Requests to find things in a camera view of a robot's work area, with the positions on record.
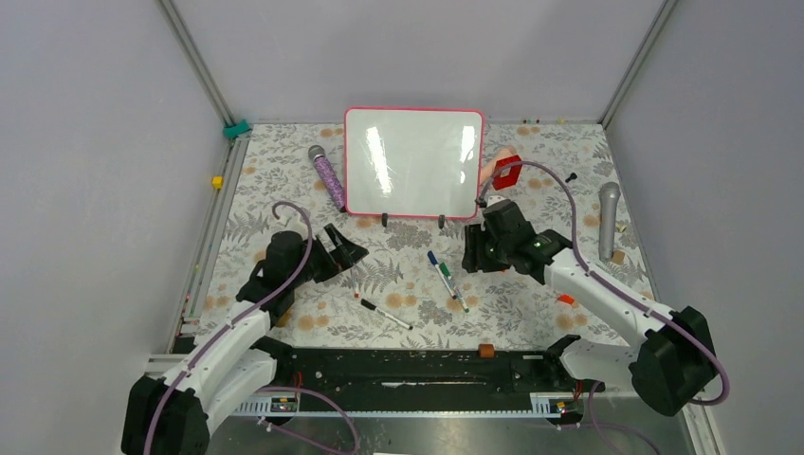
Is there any pink framed whiteboard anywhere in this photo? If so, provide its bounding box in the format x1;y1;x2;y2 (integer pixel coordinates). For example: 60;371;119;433
343;106;485;220

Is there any small wooden cube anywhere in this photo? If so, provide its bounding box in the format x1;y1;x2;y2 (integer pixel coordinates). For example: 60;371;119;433
611;250;627;265

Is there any black capped marker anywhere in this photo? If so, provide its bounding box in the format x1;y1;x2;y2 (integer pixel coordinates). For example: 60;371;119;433
360;299;413;331

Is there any purple glitter toy microphone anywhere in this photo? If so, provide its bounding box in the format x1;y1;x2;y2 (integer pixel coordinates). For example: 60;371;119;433
308;144;347;212

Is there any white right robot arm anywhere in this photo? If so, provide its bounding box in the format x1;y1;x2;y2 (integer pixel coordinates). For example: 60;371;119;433
462;198;718;416

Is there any blue capped marker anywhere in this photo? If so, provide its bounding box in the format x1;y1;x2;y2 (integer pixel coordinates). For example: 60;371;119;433
427;251;457;300

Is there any red hollow block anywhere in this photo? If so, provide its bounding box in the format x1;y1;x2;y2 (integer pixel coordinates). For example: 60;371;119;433
492;155;522;191

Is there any teal corner clamp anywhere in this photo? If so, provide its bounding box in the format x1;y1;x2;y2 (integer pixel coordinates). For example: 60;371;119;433
223;119;251;140

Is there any silver toy microphone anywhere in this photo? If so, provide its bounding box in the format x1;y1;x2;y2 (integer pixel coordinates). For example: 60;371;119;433
598;182;621;262

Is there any pink peach object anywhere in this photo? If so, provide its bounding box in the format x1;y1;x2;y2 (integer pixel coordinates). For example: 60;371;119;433
479;145;517;186

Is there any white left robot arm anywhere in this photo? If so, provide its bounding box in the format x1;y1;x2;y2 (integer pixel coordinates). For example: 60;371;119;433
120;225;369;454

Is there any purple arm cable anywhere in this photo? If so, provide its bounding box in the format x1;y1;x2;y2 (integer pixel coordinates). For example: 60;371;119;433
142;200;314;455
475;160;732;407

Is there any floral patterned mat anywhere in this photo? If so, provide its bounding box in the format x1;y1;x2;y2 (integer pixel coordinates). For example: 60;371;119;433
192;124;620;350

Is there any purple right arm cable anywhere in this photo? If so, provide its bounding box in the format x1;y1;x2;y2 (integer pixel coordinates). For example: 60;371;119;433
475;160;732;407

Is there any orange small block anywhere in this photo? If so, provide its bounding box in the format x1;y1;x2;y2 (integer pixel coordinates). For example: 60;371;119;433
557;294;576;305

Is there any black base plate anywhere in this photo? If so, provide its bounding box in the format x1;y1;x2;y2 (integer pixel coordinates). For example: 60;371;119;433
171;336;608;414

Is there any white slotted cable duct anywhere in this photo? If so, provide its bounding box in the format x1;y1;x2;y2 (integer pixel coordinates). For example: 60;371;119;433
231;392;584;421

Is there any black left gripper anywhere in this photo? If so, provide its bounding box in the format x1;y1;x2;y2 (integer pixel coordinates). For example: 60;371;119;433
289;224;367;288

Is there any green capped marker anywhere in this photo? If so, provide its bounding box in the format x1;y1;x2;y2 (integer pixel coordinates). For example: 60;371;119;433
438;263;469;313

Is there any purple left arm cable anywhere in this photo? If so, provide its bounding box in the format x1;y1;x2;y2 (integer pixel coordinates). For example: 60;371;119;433
142;200;314;455

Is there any brown small cube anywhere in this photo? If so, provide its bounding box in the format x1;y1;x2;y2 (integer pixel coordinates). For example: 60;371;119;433
478;343;496;358

